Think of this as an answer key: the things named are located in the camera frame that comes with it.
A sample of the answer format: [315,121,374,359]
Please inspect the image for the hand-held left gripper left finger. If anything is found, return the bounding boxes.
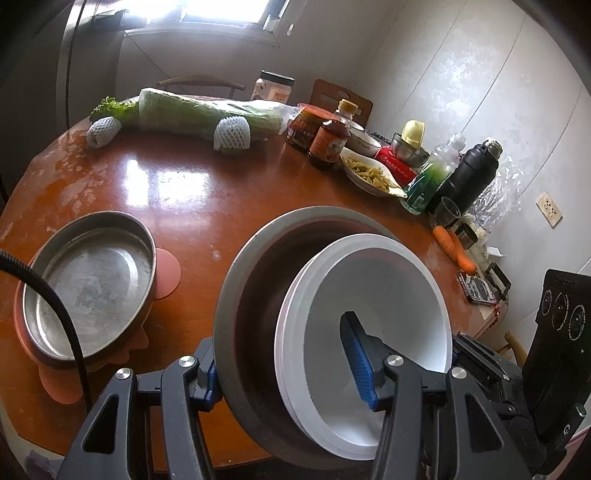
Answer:
[55,338,223,480]

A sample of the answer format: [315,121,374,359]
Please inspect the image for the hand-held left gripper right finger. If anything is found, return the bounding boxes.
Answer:
[339,311,525,480]

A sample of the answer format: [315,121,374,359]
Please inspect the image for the stainless steel bowl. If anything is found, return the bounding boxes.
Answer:
[213,206,453,472]

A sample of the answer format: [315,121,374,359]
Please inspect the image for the round steel pan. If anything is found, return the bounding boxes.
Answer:
[21,211,158,370]

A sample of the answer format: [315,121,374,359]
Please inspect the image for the dark flat device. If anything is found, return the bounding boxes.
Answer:
[457,271,494,304]

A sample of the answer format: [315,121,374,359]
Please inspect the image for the carrot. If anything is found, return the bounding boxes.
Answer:
[433,226,478,274]

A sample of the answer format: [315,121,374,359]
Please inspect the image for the small steel cup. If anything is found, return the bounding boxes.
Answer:
[455,222,478,250]

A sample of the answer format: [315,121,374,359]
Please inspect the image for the clear plastic bag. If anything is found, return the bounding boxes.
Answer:
[475,154,527,232]

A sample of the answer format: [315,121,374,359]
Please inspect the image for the clear glass cup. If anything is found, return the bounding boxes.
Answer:
[429,197,462,230]

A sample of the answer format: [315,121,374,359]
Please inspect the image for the white dish of food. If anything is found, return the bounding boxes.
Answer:
[339,152,408,198]

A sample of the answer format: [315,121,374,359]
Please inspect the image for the black thermos flask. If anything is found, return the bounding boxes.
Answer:
[427,140,503,217]

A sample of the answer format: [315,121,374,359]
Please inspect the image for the green liquid plastic bottle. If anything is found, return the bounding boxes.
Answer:
[401,134,466,215]

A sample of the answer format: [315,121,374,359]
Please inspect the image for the red packet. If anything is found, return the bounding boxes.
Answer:
[374,145,419,188]

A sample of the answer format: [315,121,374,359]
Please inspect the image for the white ceramic bowl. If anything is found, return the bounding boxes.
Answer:
[344,127,383,157]

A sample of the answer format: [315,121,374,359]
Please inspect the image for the brown sauce bottle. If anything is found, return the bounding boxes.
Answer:
[308,99,358,171]

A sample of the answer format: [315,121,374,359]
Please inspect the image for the yellow plastic cup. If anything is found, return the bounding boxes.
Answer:
[401,120,426,147]

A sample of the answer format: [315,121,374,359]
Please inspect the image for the red-lidded sauce jar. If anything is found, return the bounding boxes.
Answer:
[286,103,331,153]

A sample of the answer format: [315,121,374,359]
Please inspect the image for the fruit in white foam net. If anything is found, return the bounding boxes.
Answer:
[213,115,251,155]
[87,116,123,149]

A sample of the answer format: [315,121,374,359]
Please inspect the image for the wooden chair with slotted back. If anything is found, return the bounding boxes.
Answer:
[309,79,373,125]

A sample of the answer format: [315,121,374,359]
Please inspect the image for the napa cabbage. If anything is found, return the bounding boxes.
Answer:
[139,88,296,139]

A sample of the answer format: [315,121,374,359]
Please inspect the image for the jar with black lid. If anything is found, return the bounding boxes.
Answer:
[255,70,295,103]

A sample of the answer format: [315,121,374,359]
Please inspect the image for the green leaf lettuce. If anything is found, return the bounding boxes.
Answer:
[90,96,139,123]

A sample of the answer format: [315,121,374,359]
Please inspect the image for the grey refrigerator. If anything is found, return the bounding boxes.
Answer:
[0,0,123,139]

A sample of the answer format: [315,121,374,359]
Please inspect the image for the window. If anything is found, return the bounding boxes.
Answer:
[124,0,289,28]

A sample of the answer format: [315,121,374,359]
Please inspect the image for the wall socket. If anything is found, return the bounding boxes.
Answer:
[536,191,564,228]

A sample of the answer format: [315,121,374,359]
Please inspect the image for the wooden chair with curved rail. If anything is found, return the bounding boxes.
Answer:
[154,76,245,99]

